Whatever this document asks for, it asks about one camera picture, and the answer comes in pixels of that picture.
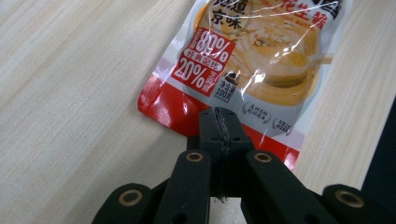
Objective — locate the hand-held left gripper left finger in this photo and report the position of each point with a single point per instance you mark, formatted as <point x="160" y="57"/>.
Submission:
<point x="193" y="183"/>

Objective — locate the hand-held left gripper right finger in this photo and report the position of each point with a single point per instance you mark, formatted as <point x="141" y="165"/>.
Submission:
<point x="264" y="183"/>

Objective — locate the orange and red sauce packet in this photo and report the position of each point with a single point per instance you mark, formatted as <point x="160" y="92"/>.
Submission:
<point x="264" y="71"/>

